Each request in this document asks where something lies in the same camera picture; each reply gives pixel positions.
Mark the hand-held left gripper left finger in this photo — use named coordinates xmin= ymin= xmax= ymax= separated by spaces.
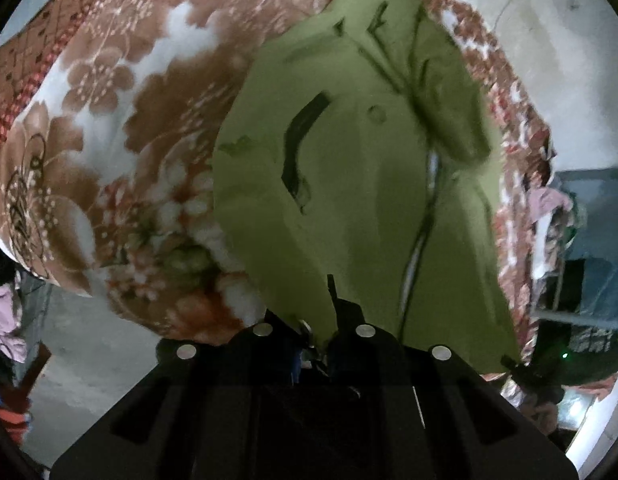
xmin=49 ymin=322 xmax=310 ymax=480

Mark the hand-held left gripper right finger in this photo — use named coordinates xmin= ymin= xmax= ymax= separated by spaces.
xmin=326 ymin=275 xmax=580 ymax=480

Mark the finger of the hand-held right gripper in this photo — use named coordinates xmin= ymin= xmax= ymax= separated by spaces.
xmin=502 ymin=355 xmax=565 ymax=406

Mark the green hooded jacket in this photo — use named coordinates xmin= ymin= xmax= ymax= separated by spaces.
xmin=211 ymin=0 xmax=522 ymax=376

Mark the blue metal rack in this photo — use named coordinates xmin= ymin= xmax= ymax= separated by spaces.
xmin=532 ymin=170 xmax=618 ymax=333

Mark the blue hanging cloth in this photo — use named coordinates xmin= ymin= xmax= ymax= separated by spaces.
xmin=564 ymin=170 xmax=618 ymax=313

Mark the pink cloth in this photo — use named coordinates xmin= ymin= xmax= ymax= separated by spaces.
xmin=526 ymin=187 xmax=574 ymax=226

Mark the pink garment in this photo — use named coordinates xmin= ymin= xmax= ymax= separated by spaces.
xmin=0 ymin=284 xmax=28 ymax=363

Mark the floral brown blanket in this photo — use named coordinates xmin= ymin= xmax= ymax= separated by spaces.
xmin=0 ymin=0 xmax=557 ymax=396

